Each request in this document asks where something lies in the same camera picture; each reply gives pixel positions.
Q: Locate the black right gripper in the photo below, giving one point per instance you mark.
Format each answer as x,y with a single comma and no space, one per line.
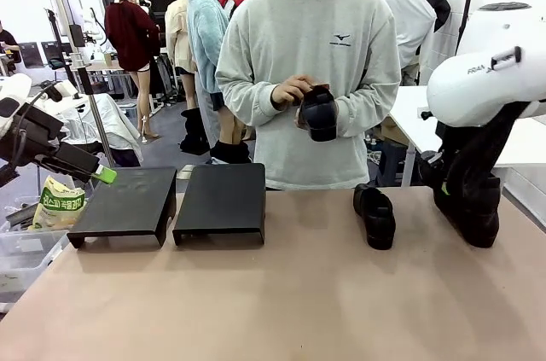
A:
435,169

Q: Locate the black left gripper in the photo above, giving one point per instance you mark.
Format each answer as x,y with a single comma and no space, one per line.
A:
30,130

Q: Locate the black leather loafer shoe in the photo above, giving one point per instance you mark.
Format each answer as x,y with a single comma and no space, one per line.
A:
480,222
377,218
320,118

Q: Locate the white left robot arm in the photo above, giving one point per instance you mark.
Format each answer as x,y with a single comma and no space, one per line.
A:
15,85

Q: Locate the person's left forearm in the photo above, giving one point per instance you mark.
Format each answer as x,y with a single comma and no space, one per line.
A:
367,109

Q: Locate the person's right forearm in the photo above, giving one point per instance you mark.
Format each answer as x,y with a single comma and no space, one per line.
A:
243,96

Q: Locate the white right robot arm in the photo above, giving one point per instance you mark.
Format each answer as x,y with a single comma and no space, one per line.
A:
482,79

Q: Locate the black metal shoe stand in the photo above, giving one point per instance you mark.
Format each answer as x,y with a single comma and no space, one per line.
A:
222,199
123,203

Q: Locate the black tripod stand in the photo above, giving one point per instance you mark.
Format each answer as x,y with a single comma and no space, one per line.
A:
466,15

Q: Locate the person's left hand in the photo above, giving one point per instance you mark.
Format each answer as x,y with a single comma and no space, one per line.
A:
299,118

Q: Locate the person's right hand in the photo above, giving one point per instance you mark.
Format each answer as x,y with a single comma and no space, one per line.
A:
288,92

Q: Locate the green yellow snack bag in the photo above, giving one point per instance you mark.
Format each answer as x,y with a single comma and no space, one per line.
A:
55,205

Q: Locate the white draped cloth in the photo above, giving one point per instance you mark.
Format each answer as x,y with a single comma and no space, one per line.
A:
115,122

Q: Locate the white side table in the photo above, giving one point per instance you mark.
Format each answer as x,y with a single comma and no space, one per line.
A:
409,118

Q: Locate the clear plastic storage bin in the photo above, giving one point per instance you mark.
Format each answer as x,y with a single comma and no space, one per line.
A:
25,254

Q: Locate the black office chair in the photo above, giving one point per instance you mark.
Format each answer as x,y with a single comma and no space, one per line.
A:
53,54
32,54

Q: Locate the tall black boots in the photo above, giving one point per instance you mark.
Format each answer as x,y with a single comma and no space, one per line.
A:
194,130

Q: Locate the mannequin in maroon sweater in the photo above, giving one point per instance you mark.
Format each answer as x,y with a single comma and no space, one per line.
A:
128,32

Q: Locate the short black boots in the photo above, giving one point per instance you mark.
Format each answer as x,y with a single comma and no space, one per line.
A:
230,152

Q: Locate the mannequin in beige jacket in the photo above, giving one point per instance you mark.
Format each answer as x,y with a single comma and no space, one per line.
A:
177,32

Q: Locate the background person in black cap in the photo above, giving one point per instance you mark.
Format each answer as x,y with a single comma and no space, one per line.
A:
145,2

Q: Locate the mannequin in light blue fleece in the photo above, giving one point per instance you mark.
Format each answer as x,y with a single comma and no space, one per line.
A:
205,36

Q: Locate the mannequin in white shirt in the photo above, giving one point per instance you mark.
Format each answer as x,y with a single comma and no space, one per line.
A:
405,15

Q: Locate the person in grey sweatshirt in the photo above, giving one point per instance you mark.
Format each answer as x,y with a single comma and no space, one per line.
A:
307,28

